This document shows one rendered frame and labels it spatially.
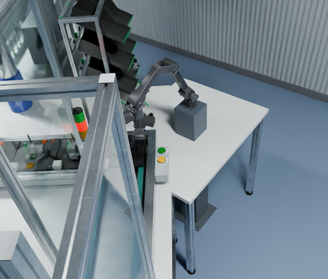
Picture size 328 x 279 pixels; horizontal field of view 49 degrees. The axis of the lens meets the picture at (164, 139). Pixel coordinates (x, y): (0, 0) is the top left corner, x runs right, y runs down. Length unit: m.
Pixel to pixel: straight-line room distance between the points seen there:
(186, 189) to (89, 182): 1.44
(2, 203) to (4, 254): 1.44
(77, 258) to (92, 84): 0.37
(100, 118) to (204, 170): 1.44
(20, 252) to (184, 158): 1.46
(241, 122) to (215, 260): 1.00
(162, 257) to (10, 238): 1.08
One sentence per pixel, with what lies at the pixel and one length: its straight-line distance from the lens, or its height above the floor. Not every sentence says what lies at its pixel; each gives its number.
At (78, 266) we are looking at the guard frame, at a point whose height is 1.99.
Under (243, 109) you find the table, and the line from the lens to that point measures 2.43.
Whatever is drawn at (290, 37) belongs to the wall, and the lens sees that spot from 3.86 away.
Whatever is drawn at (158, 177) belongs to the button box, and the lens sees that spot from 1.90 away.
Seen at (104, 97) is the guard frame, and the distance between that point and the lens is 0.68.
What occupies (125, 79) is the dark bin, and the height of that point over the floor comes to 1.22.
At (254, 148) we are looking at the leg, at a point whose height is 0.52.
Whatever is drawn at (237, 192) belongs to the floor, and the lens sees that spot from 3.04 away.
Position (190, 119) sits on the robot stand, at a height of 1.02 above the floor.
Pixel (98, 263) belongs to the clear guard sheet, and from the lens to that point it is 0.60.
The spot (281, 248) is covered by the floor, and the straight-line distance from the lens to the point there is 2.80.
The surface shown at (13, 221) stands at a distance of 2.05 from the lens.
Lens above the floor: 2.38
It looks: 43 degrees down
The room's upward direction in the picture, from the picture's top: 6 degrees counter-clockwise
